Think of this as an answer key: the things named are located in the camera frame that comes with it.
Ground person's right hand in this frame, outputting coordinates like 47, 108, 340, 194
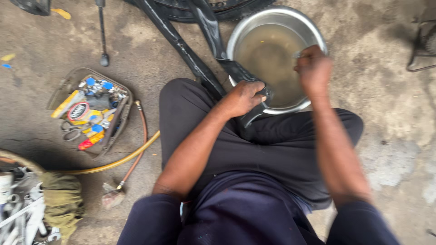
294, 44, 334, 100

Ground person's left hand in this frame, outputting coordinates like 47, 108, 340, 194
221, 80, 268, 118

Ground black rubber tube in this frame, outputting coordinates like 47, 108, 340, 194
134, 0, 274, 128

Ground steel basin of water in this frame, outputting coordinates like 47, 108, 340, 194
226, 6, 328, 115

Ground black bicycle tyre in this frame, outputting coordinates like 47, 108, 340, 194
124, 0, 277, 24

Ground person's black trousers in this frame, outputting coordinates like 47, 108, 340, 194
159, 78, 364, 210

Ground dark metal stand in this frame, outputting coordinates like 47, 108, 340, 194
406, 16, 436, 73

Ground person's navy shirt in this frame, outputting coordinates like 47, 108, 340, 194
116, 171, 401, 245

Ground black metal rod tool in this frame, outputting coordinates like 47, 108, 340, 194
95, 0, 110, 67

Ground brown tray of repair supplies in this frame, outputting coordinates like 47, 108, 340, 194
46, 67, 134, 159

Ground round red-rimmed tin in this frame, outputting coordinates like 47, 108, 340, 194
67, 102, 90, 122

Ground small stone block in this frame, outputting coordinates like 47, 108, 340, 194
102, 182, 126, 209

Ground metal scissors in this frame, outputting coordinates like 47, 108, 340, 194
60, 121, 86, 142

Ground black plastic object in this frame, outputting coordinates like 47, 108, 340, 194
10, 0, 52, 16

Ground olive green cloth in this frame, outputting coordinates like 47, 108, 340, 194
39, 171, 85, 241

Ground heap of metal wrenches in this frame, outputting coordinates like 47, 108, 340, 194
0, 149, 62, 245

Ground copper-coloured air hose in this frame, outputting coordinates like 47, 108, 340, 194
117, 100, 148, 191

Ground yellow hose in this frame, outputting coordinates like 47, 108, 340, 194
61, 130, 161, 175

